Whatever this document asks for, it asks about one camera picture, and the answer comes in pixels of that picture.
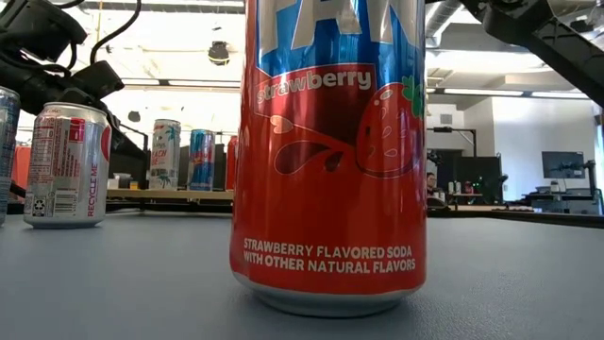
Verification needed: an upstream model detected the cluttered office desk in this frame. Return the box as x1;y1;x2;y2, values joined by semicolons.
521;186;604;216

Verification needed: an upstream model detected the blue silver Red Bull can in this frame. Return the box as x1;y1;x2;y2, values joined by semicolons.
0;87;22;227
188;128;216;192

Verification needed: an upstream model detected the yellow cable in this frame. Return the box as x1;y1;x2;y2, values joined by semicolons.
93;7;104;62

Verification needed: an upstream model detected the black metal table frame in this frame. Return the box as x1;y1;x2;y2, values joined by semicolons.
0;200;604;230

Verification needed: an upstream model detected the wooden shelf with black frame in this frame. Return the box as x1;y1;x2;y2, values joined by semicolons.
106;117;236;213

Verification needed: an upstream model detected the red Fanta strawberry can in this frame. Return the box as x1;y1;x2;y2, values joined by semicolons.
225;135;240;192
228;0;428;318

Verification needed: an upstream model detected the thin black stand frame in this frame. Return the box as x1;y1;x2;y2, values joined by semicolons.
427;126;478;160

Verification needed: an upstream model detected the silver Diet Coke can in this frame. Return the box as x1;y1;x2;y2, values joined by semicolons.
22;102;112;230

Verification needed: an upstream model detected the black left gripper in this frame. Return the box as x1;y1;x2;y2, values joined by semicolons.
0;59;149;164

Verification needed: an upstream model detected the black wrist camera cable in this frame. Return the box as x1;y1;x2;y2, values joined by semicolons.
55;0;143;72

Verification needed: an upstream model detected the tall white Celsius can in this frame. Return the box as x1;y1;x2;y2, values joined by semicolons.
148;118;182;192

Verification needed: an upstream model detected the long ceiling light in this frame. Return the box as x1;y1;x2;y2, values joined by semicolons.
530;91;591;100
443;88;525;97

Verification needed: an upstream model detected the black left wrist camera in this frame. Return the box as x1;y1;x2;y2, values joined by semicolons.
0;0;89;63

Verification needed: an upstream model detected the silver ceiling duct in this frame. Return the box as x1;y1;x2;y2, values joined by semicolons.
424;0;466;48

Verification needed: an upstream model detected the black wall monitor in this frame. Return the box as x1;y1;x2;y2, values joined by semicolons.
541;150;586;179

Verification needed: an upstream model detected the orange red panel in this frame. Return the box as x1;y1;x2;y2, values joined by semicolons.
11;144;32;191

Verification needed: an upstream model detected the person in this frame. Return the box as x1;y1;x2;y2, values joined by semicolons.
426;171;447;209

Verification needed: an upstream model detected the blue grey table mat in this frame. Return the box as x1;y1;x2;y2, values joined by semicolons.
0;210;604;340

